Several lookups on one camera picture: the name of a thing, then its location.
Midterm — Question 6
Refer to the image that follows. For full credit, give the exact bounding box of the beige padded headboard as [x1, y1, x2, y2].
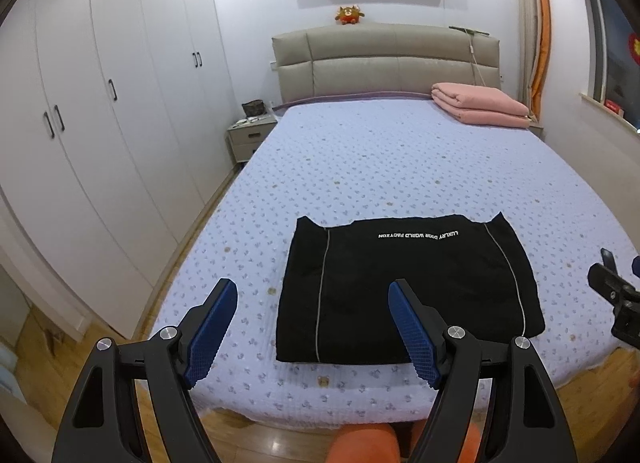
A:
[271, 23, 501, 103]

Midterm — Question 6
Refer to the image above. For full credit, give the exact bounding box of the beige and orange curtain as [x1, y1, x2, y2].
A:
[518, 0, 552, 120]

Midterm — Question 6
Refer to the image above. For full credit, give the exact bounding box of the white wardrobe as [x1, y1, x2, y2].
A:
[1, 0, 236, 337]

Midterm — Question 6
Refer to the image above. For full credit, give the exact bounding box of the white charging cable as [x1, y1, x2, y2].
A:
[462, 26, 490, 89]

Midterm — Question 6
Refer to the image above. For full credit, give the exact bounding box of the orange clad knee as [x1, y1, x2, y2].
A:
[326, 424, 400, 463]

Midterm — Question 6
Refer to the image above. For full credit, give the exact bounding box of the beige bedside table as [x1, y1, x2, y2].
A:
[227, 114, 278, 163]

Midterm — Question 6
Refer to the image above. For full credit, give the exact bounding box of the folded pink blanket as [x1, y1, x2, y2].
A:
[431, 82, 530, 128]

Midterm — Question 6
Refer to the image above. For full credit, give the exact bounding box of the black garment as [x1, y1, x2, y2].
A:
[274, 210, 547, 367]

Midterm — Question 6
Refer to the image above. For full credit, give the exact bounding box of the brown patterned bag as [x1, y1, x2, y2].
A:
[242, 99, 267, 117]

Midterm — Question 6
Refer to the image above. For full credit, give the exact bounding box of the dark window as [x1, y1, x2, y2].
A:
[586, 0, 639, 134]

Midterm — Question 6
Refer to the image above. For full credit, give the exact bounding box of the floral white bed quilt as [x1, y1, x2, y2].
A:
[156, 99, 636, 427]

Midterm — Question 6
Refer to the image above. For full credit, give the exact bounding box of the orange plush toy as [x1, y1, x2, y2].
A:
[334, 6, 364, 25]

